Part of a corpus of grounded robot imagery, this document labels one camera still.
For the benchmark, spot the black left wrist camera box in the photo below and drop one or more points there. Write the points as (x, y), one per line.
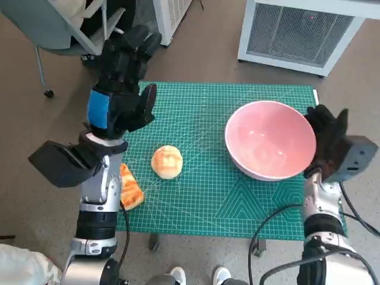
(59, 163)

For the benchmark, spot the small white grille unit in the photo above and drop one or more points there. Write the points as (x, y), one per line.
(172, 17)

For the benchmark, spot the grey chair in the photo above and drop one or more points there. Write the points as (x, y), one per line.
(38, 26)

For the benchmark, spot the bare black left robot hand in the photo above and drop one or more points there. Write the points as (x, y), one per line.
(121, 89)

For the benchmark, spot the round toy bread bun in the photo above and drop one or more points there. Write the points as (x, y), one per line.
(167, 161)

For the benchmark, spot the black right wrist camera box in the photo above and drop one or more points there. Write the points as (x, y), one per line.
(356, 154)

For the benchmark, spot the person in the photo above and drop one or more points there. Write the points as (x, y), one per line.
(178, 276)
(20, 264)
(86, 28)

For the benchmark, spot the long toy bread loaf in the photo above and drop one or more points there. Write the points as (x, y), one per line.
(130, 190)

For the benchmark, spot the pink bowl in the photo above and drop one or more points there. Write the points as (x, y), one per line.
(267, 142)

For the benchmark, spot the large white grille unit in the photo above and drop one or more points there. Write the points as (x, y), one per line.
(297, 32)

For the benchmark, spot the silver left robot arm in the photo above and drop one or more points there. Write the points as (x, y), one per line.
(95, 219)

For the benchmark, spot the black table caster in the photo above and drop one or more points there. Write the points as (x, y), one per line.
(259, 248)
(154, 242)

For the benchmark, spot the green cutting mat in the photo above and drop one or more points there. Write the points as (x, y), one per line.
(202, 202)

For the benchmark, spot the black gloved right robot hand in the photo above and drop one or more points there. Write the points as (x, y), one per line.
(326, 133)

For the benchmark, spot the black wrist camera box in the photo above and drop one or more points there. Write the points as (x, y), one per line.
(59, 163)
(356, 154)

